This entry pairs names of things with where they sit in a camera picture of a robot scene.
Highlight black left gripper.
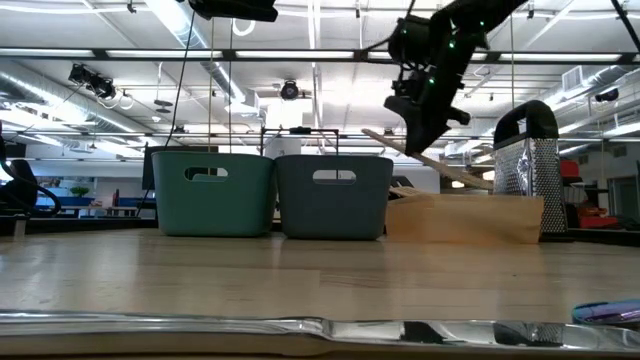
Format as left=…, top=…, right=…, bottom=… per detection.
left=188, top=0, right=279, bottom=23

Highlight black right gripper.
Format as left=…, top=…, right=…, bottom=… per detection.
left=383, top=42, right=471, bottom=156

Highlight slim wooden slotted spatula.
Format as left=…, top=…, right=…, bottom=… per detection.
left=360, top=127, right=495, bottom=191

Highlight iridescent blue spoon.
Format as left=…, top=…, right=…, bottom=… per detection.
left=571, top=298, right=640, bottom=329

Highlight white plastic knife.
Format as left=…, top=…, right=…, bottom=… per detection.
left=0, top=308, right=640, bottom=357

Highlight overhead bar with light strips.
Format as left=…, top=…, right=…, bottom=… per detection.
left=0, top=47, right=640, bottom=64

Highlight orange wooden board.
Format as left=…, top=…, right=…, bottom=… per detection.
left=384, top=193, right=545, bottom=246

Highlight blue-grey plastic bin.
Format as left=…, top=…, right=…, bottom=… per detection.
left=274, top=154, right=395, bottom=241

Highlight wooden black box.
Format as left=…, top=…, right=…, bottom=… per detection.
left=492, top=99, right=569, bottom=235

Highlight black ceiling spotlight cluster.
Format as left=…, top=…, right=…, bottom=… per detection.
left=68, top=63, right=117, bottom=100

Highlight red storage bins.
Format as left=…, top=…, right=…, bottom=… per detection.
left=559, top=159, right=620, bottom=230

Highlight green plastic bin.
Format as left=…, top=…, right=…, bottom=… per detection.
left=151, top=151, right=277, bottom=238

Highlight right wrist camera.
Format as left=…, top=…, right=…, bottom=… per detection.
left=391, top=69, right=427, bottom=99

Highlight black hanging cable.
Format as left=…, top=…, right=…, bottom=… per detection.
left=164, top=9, right=197, bottom=147

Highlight black round ceiling camera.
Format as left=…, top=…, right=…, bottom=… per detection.
left=279, top=79, right=300, bottom=101

